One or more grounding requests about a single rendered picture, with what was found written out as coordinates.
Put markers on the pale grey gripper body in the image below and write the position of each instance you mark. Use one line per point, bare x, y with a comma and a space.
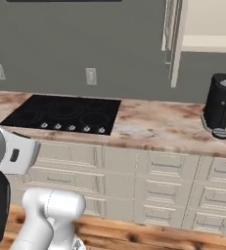
34, 155

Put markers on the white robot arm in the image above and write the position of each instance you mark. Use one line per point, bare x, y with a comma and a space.
49, 208

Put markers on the cream narrow cabinet panel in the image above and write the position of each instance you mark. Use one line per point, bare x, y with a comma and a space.
119, 182

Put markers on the silver hob knob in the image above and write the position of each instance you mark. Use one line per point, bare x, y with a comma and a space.
86, 129
101, 130
71, 127
44, 125
57, 126

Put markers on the cream panel under hob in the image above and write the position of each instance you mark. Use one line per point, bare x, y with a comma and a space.
68, 155

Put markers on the cream drawer front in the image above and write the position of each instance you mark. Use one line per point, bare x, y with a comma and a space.
93, 206
65, 179
168, 192
223, 170
218, 198
165, 215
173, 165
212, 224

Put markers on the black glass hob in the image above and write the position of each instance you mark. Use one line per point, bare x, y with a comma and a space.
65, 112

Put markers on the black coffee machine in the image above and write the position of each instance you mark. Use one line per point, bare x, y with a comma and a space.
219, 104

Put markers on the cream wall cabinet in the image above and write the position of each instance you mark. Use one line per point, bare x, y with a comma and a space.
212, 22

